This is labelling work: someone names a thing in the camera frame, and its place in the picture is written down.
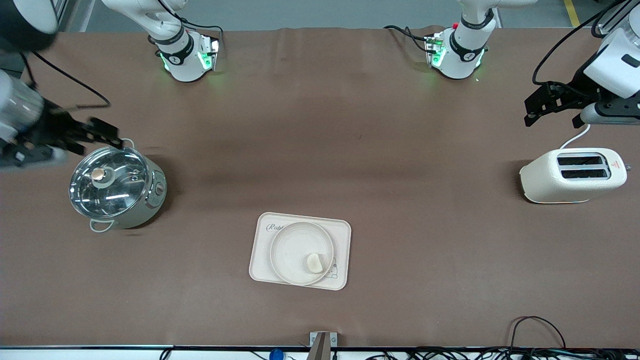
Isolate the round beige plate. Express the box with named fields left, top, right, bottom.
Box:
left=270, top=221, right=335, bottom=287

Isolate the glass pot lid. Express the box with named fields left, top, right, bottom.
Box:
left=69, top=146, right=151, bottom=221

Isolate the cream two-slot toaster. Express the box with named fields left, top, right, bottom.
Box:
left=519, top=147, right=629, bottom=204

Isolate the pale green electric cooking pot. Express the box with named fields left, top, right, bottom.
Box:
left=68, top=138, right=168, bottom=234

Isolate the beige rabbit print tray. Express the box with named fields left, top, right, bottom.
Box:
left=248, top=212, right=352, bottom=291

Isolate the brown table mat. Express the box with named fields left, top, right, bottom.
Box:
left=0, top=26, right=640, bottom=349

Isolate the white toaster power cable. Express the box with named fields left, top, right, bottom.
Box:
left=558, top=123, right=592, bottom=150

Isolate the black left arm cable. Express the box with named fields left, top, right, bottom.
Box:
left=531, top=0, right=632, bottom=87

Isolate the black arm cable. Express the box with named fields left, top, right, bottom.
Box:
left=531, top=0, right=632, bottom=87
left=19, top=50, right=112, bottom=111

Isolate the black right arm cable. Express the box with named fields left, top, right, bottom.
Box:
left=19, top=50, right=112, bottom=111

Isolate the aluminium frame profile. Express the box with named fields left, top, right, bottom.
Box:
left=51, top=0, right=71, bottom=28
left=597, top=0, right=640, bottom=37

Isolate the black left base cable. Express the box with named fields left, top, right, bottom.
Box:
left=383, top=24, right=433, bottom=55

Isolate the black base cable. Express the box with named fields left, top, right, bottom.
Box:
left=383, top=24, right=433, bottom=55
left=159, top=0, right=224, bottom=53

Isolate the black right base cable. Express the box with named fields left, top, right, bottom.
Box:
left=159, top=0, right=224, bottom=53

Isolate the black looped cable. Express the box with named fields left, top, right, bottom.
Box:
left=509, top=315, right=569, bottom=352

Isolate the black cable bundle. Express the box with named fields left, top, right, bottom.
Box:
left=364, top=347, right=640, bottom=360

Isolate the grey metal mount bracket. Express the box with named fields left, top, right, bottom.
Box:
left=309, top=331, right=338, bottom=360

